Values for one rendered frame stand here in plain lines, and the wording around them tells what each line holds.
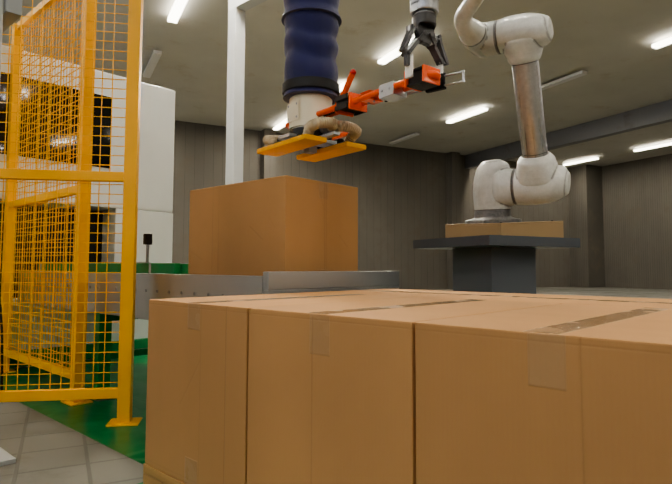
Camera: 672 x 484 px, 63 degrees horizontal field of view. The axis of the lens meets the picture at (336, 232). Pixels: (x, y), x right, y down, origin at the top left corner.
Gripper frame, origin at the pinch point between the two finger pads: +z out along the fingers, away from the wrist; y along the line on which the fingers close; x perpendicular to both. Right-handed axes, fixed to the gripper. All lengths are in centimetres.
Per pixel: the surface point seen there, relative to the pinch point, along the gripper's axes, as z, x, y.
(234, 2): -194, -348, -111
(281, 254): 54, -49, 21
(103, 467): 121, -68, 74
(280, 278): 62, -37, 28
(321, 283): 64, -41, 10
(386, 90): 1.4, -12.4, 4.6
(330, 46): -26, -48, 0
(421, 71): -0.5, 3.0, 4.6
